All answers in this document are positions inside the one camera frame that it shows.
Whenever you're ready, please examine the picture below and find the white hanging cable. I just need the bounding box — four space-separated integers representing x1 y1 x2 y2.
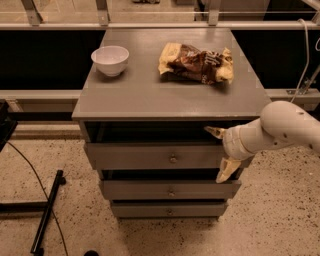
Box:
289 18 311 104

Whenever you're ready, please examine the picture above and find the black equipment box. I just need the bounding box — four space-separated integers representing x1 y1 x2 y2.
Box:
0 101 17 152

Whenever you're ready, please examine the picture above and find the black stand base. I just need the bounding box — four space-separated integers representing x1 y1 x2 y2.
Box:
0 170 66 256

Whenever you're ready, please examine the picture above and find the grey top drawer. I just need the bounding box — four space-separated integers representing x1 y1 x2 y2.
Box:
84 143 226 170

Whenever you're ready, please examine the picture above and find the yellow brown snack bag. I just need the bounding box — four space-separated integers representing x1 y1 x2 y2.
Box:
158 42 234 85

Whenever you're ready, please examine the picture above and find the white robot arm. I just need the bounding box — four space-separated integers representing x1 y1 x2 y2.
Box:
205 101 320 183

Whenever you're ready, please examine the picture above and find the grey bottom drawer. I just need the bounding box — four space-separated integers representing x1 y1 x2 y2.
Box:
111 201 227 218

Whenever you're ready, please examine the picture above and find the black floor cable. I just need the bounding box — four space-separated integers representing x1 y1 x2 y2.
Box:
6 141 69 256

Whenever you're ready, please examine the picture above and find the white ceramic bowl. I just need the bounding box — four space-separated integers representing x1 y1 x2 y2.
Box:
91 45 129 77

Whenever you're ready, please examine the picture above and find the grey middle drawer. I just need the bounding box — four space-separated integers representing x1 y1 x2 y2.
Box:
100 180 241 200

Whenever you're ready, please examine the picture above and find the grey drawer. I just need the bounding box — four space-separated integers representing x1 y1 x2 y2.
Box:
84 143 226 170
111 201 227 218
100 180 241 200

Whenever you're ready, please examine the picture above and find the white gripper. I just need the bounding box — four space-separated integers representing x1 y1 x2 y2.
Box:
204 125 254 183

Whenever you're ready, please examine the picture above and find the metal railing frame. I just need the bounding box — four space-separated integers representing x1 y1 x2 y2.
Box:
1 0 319 115

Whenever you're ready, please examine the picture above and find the grey wooden drawer cabinet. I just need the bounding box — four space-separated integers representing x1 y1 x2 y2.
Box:
72 28 270 205

